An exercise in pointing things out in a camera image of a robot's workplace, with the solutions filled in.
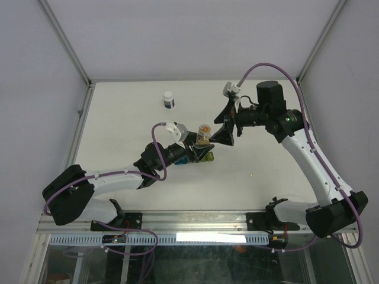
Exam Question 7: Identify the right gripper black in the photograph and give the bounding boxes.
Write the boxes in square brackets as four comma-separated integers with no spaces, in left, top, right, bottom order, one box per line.
[209,98,268,146]

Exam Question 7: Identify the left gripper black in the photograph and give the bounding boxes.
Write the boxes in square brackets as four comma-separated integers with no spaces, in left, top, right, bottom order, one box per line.
[156,133,214,172]

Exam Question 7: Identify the clear jar lid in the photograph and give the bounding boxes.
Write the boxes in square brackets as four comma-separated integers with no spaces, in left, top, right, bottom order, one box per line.
[198,124,211,137]

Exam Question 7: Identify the weekly pill organizer strip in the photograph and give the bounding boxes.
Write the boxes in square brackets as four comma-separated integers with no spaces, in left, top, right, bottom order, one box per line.
[174,151,214,165]

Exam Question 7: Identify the clear jar orange pills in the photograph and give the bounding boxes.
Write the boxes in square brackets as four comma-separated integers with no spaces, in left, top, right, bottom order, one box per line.
[195,133,210,145]

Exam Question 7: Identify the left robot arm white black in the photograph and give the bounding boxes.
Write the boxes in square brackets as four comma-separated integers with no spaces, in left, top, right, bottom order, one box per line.
[42,133,214,230]

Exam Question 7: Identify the white blue pill bottle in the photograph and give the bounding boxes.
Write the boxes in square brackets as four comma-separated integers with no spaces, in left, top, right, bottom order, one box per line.
[163,91,175,109]

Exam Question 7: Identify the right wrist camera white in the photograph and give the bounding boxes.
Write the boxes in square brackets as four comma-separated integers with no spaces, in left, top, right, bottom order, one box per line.
[223,82,241,112]

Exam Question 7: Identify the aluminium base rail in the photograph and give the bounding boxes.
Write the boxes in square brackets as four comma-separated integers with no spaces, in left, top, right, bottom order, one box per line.
[35,208,355,236]

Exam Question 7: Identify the white slotted cable duct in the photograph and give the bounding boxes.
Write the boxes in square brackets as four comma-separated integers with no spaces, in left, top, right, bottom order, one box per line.
[50,233,269,247]

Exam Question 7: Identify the left aluminium frame post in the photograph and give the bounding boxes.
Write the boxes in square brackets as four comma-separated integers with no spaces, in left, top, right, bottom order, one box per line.
[37,0,92,86]

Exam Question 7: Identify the aluminium frame post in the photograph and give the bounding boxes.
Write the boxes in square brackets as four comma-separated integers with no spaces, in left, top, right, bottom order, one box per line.
[37,0,92,86]
[296,0,349,85]

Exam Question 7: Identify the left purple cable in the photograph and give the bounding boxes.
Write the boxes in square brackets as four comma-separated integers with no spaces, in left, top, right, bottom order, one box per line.
[43,121,169,230]

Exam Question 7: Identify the right aluminium frame post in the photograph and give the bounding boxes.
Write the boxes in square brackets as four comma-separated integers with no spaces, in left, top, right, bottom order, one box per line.
[296,0,349,85]

